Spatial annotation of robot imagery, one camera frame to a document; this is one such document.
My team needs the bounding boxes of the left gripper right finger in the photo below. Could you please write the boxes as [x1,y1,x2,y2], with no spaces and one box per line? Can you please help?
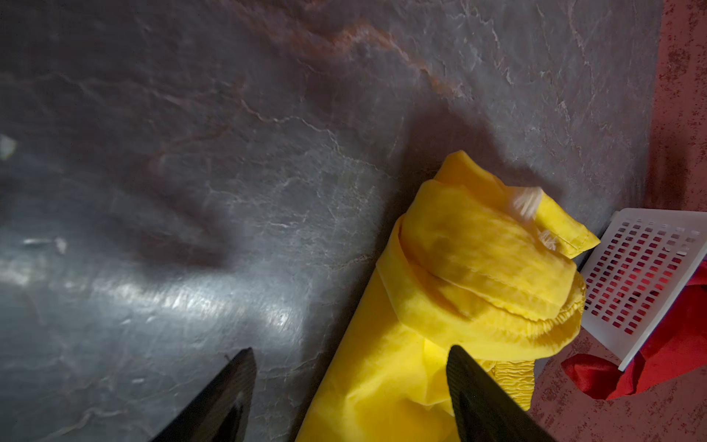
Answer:
[446,345,554,442]

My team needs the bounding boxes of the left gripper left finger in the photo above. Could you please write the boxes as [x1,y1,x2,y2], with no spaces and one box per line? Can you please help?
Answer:
[152,348,257,442]

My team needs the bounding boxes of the yellow shorts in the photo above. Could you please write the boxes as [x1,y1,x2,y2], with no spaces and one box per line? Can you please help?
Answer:
[296,151,598,441]

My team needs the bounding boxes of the red shorts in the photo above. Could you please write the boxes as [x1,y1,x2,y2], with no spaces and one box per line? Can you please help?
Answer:
[562,263,706,400]

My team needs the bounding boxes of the white plastic basket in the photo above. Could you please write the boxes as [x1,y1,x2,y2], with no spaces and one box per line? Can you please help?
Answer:
[581,208,706,371]

